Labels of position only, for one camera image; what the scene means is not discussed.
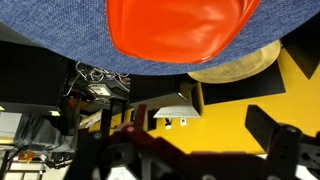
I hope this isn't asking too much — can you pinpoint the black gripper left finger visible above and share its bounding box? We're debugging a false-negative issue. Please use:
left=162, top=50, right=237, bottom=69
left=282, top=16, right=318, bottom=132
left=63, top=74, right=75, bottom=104
left=68, top=124, right=188, bottom=180

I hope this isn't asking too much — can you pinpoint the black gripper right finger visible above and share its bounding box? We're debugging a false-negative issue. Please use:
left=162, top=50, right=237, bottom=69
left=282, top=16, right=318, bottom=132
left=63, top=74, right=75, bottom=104
left=244, top=104, right=320, bottom=180

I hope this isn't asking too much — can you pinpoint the grey panel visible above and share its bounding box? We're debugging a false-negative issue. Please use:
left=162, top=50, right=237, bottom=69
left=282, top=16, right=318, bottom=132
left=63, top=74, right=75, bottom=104
left=152, top=93, right=202, bottom=119

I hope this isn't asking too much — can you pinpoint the large black box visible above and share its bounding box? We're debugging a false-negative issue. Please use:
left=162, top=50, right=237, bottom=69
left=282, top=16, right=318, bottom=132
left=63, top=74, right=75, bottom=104
left=129, top=73, right=204, bottom=116

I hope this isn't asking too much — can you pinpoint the large black leaning panel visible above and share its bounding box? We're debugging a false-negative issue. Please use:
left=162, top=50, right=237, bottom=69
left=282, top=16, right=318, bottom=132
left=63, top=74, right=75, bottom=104
left=200, top=59, right=287, bottom=106

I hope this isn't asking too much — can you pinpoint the round wooden stool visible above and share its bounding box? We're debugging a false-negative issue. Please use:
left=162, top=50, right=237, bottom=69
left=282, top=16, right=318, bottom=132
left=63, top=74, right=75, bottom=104
left=187, top=39, right=282, bottom=85

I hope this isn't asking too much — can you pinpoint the small black leaning panel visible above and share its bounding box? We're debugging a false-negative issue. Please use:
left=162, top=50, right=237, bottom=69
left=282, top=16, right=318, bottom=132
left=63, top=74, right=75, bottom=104
left=280, top=13, right=320, bottom=81

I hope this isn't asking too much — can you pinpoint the black furniture block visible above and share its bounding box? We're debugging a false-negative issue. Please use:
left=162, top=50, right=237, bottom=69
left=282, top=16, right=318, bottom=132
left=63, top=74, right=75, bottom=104
left=0, top=22, right=76, bottom=116

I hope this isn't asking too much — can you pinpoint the red square plate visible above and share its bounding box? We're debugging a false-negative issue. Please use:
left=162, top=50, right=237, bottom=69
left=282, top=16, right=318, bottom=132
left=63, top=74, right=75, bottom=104
left=105, top=0, right=262, bottom=65

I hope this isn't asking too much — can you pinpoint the blue tablecloth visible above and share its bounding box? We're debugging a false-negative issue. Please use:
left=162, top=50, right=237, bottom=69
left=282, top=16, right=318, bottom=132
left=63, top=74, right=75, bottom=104
left=0, top=0, right=320, bottom=76

